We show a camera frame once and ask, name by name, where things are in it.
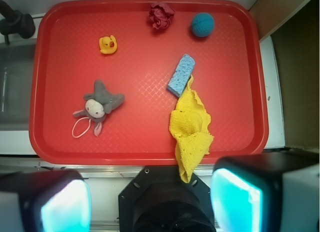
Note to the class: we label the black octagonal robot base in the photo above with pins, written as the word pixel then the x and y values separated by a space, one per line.
pixel 157 200

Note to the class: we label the blue dimpled ball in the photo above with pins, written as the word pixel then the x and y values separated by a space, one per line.
pixel 202 24

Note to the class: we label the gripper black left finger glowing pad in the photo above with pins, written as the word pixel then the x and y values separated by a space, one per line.
pixel 45 201

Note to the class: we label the yellow knitted cloth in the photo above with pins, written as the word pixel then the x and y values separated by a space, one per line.
pixel 189 126

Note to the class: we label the grey plush bunny toy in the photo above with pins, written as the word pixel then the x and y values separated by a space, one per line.
pixel 97 106

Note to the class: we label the blue sponge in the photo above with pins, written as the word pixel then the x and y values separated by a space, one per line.
pixel 181 75

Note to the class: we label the red plastic tray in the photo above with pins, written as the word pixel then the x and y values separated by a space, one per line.
pixel 228 77

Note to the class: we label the yellow rubber duck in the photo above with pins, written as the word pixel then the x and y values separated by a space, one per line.
pixel 108 45

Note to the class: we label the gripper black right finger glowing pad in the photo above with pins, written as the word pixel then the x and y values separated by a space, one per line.
pixel 267 192

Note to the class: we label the metal sink basin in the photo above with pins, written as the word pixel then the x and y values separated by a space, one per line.
pixel 16 73

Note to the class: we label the crumpled dark red cloth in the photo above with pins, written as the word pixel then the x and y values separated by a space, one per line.
pixel 160 15

